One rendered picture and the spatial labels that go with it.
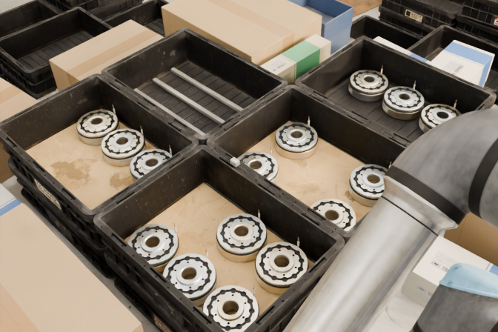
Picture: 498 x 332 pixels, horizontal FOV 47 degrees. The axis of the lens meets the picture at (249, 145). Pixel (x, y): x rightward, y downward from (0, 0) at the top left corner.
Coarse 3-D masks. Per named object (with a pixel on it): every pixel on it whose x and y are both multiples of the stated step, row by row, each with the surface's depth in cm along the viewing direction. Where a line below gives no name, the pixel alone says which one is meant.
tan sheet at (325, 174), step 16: (256, 144) 140; (272, 144) 140; (320, 144) 140; (288, 160) 136; (304, 160) 135; (320, 160) 135; (336, 160) 135; (352, 160) 135; (288, 176) 132; (304, 176) 132; (320, 176) 131; (336, 176) 131; (288, 192) 128; (304, 192) 128; (320, 192) 128; (336, 192) 128; (352, 208) 124; (368, 208) 124
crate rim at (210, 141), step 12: (276, 96) 138; (312, 96) 138; (336, 108) 134; (240, 120) 131; (360, 120) 130; (228, 132) 129; (372, 132) 128; (384, 132) 127; (396, 144) 124; (228, 156) 122; (264, 180) 117; (276, 192) 115; (300, 204) 112; (324, 216) 110; (336, 228) 107
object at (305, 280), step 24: (168, 168) 120; (240, 168) 120; (264, 192) 115; (96, 216) 111; (312, 216) 110; (120, 240) 107; (336, 240) 105; (144, 264) 102; (168, 288) 98; (288, 288) 98; (192, 312) 95; (264, 312) 95
